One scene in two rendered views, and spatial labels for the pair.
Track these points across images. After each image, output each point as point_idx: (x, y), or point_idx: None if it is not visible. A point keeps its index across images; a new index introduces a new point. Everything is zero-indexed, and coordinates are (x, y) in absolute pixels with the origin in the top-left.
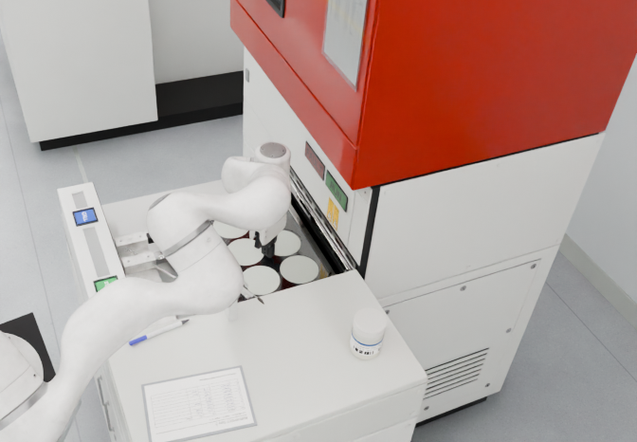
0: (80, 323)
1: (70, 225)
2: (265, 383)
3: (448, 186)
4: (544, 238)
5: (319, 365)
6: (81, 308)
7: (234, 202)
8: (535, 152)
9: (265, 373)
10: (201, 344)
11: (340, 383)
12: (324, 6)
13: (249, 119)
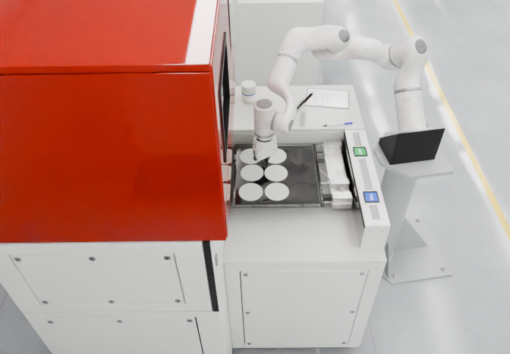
0: (377, 39)
1: (380, 194)
2: (297, 98)
3: None
4: None
5: (272, 99)
6: (376, 42)
7: (313, 27)
8: None
9: (296, 101)
10: (319, 117)
11: (267, 92)
12: (229, 30)
13: (218, 280)
